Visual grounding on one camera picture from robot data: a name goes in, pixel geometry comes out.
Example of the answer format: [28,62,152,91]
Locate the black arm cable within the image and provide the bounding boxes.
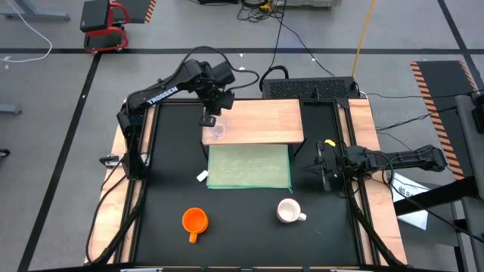
[180,45,261,92]
[380,150,396,187]

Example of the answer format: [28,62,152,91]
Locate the white mug patterned outside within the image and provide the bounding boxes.
[276,198,308,224]

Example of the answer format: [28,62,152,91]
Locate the small black hazard-striped mat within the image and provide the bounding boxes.
[123,0,157,24]

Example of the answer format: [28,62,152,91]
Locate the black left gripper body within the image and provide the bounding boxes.
[199,88,236,116]

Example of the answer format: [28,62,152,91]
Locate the long black floor cable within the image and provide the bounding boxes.
[278,20,337,79]

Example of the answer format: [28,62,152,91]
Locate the black floor cable bundle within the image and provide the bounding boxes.
[236,0,287,23]

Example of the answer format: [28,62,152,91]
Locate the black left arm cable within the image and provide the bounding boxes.
[180,45,261,92]

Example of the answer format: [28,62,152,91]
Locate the black mat with hazard stripes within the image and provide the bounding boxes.
[410,60,480,181]

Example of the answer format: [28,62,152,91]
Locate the white paper sheet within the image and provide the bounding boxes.
[389,172,430,231]

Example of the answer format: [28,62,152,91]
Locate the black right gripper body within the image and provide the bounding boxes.
[315,140,344,192]

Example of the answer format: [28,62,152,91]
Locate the grey table leg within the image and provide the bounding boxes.
[0,0,71,22]

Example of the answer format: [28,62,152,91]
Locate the orange plastic mug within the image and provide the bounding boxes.
[181,206,209,244]

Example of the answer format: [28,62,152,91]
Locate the black computer case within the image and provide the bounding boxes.
[260,76,360,100]

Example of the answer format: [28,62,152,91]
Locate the white floor cable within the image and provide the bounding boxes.
[0,0,53,63]

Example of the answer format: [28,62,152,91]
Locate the yellow floor cable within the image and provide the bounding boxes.
[351,0,377,79]

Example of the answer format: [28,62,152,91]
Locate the green microfibre cloth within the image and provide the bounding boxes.
[206,144,293,193]

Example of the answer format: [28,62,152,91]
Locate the black base cable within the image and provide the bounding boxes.
[85,172,130,264]

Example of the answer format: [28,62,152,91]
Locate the clear plastic cup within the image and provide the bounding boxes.
[209,113,228,140]

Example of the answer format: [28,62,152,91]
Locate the red and black stool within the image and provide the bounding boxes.
[79,0,132,54]

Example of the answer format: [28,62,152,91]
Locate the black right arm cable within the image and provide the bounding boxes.
[380,150,396,187]

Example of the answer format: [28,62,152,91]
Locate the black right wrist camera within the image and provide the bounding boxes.
[327,147,343,173]

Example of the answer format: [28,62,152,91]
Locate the wooden shelf with black legs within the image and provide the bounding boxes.
[199,98,307,159]

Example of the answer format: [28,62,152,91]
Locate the black frame crossbeam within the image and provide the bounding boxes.
[28,263,451,272]

